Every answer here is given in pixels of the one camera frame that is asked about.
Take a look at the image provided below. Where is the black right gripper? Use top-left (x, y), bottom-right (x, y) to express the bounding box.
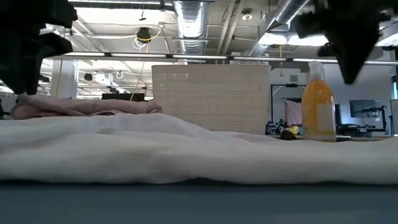
top-left (294, 0), bottom-right (398, 85)

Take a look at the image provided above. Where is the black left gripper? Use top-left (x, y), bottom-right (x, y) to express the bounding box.
top-left (0, 0), bottom-right (78, 96)

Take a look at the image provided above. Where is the pink garment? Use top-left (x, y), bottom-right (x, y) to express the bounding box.
top-left (11, 94), bottom-right (165, 120)

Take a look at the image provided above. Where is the white garment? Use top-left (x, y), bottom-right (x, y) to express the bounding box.
top-left (0, 112), bottom-right (398, 185)

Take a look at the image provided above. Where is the white perforated laundry bin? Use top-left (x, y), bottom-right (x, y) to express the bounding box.
top-left (151, 64), bottom-right (272, 136)

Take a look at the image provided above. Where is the white building column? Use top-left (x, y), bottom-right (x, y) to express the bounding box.
top-left (51, 59), bottom-right (78, 100)

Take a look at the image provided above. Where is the orange spray bottle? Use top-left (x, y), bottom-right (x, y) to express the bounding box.
top-left (301, 61), bottom-right (338, 142)

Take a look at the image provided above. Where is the pink hanging cloth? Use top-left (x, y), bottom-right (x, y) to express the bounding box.
top-left (284, 99), bottom-right (302, 127)

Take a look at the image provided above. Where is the small dark round object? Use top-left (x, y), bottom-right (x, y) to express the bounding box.
top-left (279, 129), bottom-right (297, 141)

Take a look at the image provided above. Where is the dark blue bag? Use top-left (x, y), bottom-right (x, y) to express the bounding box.
top-left (266, 119), bottom-right (287, 135)

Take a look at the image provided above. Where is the long ceiling light bar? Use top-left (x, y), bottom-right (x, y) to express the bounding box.
top-left (40, 51), bottom-right (398, 65)

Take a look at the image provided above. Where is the yellow hanging cable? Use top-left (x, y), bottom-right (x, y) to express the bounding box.
top-left (55, 58), bottom-right (63, 96)

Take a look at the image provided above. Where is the black metal stand frame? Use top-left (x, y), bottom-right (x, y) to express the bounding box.
top-left (270, 83), bottom-right (307, 124)

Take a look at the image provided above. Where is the silver ventilation duct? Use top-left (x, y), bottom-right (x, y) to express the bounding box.
top-left (248, 0), bottom-right (312, 58)

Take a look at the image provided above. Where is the black ceiling cable reel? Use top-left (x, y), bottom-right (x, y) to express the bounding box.
top-left (136, 27), bottom-right (152, 44)

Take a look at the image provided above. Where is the wide ribbed silver duct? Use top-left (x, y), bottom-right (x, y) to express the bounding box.
top-left (172, 0), bottom-right (208, 55)

